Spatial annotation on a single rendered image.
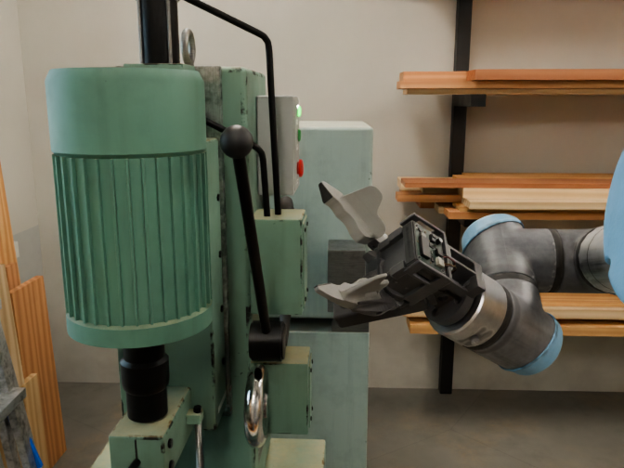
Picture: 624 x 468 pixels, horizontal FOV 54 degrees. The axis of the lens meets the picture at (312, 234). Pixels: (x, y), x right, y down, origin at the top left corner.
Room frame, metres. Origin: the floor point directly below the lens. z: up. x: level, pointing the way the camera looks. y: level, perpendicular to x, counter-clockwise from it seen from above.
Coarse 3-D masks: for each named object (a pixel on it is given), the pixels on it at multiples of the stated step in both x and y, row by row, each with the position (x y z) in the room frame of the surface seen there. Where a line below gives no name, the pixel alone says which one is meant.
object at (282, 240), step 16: (256, 224) 0.89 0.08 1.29; (272, 224) 0.89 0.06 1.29; (288, 224) 0.89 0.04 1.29; (304, 224) 0.89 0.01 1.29; (272, 240) 0.89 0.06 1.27; (288, 240) 0.89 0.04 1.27; (304, 240) 0.89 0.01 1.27; (272, 256) 0.89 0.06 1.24; (288, 256) 0.89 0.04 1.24; (304, 256) 0.89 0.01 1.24; (272, 272) 0.89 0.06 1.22; (288, 272) 0.89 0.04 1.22; (304, 272) 0.89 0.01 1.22; (272, 288) 0.89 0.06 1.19; (288, 288) 0.89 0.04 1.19; (304, 288) 0.89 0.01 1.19; (256, 304) 0.89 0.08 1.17; (272, 304) 0.89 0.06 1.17; (288, 304) 0.89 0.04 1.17; (304, 304) 0.89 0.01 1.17
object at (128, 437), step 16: (176, 400) 0.77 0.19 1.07; (176, 416) 0.73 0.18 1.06; (112, 432) 0.69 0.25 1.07; (128, 432) 0.69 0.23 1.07; (144, 432) 0.69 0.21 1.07; (160, 432) 0.69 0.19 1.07; (176, 432) 0.73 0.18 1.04; (112, 448) 0.68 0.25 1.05; (128, 448) 0.68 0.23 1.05; (144, 448) 0.68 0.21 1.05; (160, 448) 0.67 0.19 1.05; (176, 448) 0.73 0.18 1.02; (112, 464) 0.68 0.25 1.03; (128, 464) 0.68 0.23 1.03; (144, 464) 0.68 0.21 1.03; (160, 464) 0.67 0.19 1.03
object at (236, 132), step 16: (240, 128) 0.63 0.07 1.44; (224, 144) 0.62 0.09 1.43; (240, 144) 0.62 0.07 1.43; (240, 160) 0.64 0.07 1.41; (240, 176) 0.66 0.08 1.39; (240, 192) 0.67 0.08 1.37; (240, 208) 0.69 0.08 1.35; (256, 240) 0.72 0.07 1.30; (256, 256) 0.74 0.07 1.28; (256, 272) 0.75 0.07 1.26; (256, 288) 0.77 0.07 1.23; (256, 320) 0.86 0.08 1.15; (272, 320) 0.87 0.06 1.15; (256, 336) 0.83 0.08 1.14; (272, 336) 0.83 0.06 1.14; (256, 352) 0.83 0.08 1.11; (272, 352) 0.83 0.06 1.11
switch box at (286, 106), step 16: (288, 96) 0.99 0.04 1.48; (256, 112) 0.99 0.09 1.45; (288, 112) 0.99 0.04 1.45; (256, 128) 0.99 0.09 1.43; (288, 128) 0.99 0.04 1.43; (288, 144) 0.99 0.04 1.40; (288, 160) 0.99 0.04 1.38; (272, 176) 0.99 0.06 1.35; (288, 176) 0.99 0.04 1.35; (272, 192) 0.99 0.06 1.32; (288, 192) 0.99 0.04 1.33
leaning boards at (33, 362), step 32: (0, 192) 2.42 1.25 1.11; (0, 224) 2.38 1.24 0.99; (0, 256) 2.34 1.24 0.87; (0, 288) 2.02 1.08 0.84; (32, 288) 2.28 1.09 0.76; (32, 320) 2.25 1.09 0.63; (32, 352) 2.22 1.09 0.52; (32, 384) 2.11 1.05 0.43; (32, 416) 2.08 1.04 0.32; (0, 448) 1.88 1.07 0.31; (64, 448) 2.36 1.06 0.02
